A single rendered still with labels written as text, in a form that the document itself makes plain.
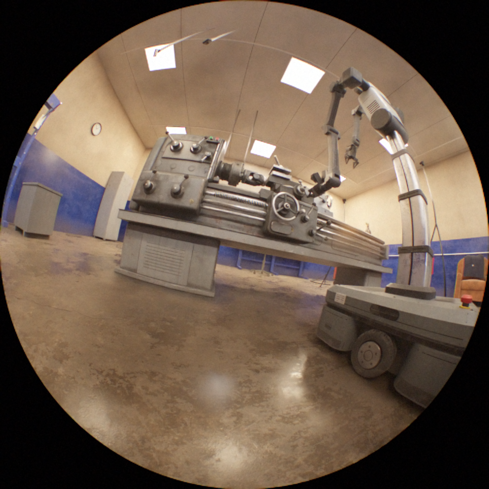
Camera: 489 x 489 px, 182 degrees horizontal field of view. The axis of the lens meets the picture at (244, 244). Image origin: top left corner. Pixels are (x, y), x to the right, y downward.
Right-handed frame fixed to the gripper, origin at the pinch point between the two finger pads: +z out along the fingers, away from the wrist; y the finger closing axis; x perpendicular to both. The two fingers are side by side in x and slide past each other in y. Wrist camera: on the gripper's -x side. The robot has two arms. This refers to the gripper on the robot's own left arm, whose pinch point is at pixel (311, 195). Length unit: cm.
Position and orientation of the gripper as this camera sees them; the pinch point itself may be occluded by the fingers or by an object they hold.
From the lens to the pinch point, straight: 110.7
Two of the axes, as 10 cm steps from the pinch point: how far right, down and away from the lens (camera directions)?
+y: -8.9, 4.1, -1.9
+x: 4.1, 9.1, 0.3
